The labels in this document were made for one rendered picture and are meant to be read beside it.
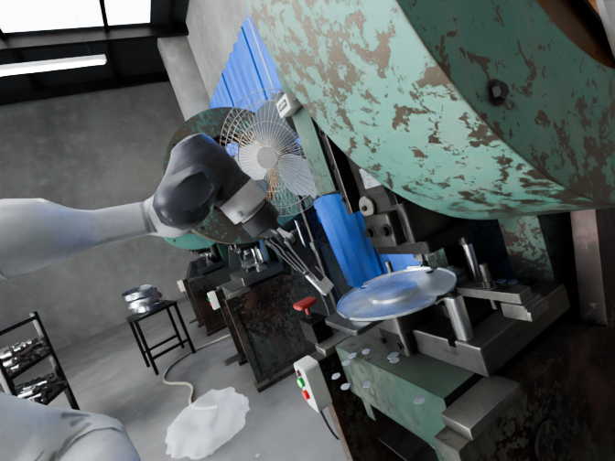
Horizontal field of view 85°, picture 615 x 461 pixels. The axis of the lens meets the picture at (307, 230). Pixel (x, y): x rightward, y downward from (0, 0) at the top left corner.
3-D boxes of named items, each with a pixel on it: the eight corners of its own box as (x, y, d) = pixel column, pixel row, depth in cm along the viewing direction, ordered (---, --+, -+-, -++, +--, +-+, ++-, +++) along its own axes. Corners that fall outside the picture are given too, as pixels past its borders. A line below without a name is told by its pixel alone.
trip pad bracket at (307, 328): (331, 380, 102) (310, 321, 101) (317, 370, 111) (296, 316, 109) (347, 370, 105) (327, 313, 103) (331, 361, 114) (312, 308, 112)
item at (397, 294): (389, 333, 63) (387, 328, 63) (318, 309, 89) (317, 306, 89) (484, 273, 75) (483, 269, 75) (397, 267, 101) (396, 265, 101)
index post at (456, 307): (467, 341, 65) (452, 295, 64) (454, 338, 68) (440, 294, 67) (476, 335, 66) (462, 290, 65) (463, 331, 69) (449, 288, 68)
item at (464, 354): (489, 378, 62) (480, 348, 61) (353, 328, 103) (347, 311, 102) (571, 307, 75) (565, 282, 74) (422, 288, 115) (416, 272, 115)
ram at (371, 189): (401, 250, 74) (359, 120, 71) (362, 251, 88) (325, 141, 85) (453, 224, 82) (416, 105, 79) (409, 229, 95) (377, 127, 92)
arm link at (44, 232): (-29, 193, 42) (210, 159, 59) (5, 219, 58) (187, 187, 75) (-3, 277, 42) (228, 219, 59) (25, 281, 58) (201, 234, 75)
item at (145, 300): (156, 376, 305) (122, 294, 298) (145, 366, 341) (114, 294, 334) (197, 352, 329) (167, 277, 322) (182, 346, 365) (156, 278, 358)
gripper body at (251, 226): (235, 226, 70) (265, 257, 73) (247, 222, 63) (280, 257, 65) (259, 202, 73) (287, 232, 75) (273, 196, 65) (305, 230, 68)
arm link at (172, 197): (179, 244, 64) (191, 237, 55) (124, 192, 60) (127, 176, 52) (241, 184, 72) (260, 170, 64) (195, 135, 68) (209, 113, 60)
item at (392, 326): (375, 389, 70) (354, 329, 68) (339, 368, 82) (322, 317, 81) (454, 332, 80) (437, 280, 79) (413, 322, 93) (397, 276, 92)
